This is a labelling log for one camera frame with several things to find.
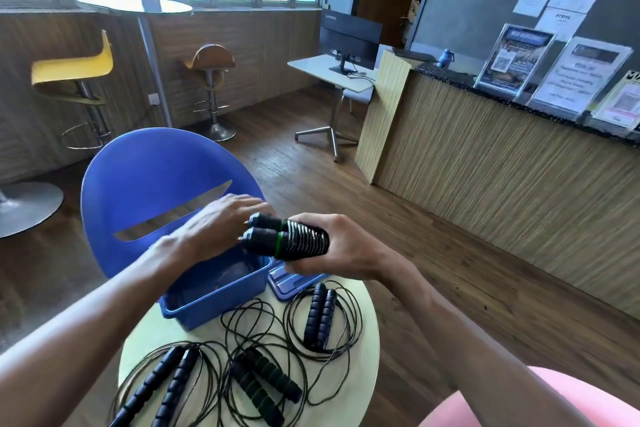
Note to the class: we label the person's right hand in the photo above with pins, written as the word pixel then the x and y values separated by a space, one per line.
pixel 352 251

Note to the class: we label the person's left hand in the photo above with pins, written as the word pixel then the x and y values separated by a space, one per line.
pixel 215 229

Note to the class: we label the person's right thumb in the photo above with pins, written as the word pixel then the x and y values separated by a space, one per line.
pixel 309 220

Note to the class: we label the person's left fingers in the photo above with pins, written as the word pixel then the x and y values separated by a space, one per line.
pixel 252 206

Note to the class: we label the person's right forearm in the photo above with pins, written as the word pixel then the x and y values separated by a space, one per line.
pixel 465 341

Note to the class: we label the person's left forearm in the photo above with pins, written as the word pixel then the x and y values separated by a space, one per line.
pixel 85 326

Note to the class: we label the blue plastic bin lid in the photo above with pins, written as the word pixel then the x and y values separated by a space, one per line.
pixel 290 282

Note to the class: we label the blue plastic bin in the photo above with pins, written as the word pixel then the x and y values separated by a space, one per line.
pixel 220 294

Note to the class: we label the blue plastic chair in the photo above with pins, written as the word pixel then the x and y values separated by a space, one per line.
pixel 145 171

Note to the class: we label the white office desk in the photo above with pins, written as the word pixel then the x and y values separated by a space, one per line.
pixel 325 72

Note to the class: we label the brown bar stool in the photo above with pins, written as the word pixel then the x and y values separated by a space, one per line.
pixel 212 61

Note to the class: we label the black computer monitor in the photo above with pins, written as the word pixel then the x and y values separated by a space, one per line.
pixel 350 39

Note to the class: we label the wooden reception counter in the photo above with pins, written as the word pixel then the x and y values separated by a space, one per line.
pixel 500 176

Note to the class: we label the blue water bottle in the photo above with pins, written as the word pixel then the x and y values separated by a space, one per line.
pixel 444 57

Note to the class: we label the yellow bar stool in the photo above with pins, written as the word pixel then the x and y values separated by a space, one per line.
pixel 75 69

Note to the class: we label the grey round table base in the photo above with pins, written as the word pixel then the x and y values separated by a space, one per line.
pixel 27 206

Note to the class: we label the tall round glass table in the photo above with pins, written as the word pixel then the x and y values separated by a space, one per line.
pixel 135 5

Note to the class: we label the acrylic stand with dark poster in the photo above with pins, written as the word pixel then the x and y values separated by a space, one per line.
pixel 515 59

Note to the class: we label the pink round seat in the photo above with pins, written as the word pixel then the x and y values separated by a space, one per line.
pixel 550 401

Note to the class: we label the acrylic stand with white notice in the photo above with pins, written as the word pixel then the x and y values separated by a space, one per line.
pixel 580 74

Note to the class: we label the acrylic stand with pale leaflet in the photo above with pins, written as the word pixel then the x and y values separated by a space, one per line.
pixel 620 101

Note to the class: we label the white wall socket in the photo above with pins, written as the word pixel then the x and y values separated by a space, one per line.
pixel 154 99

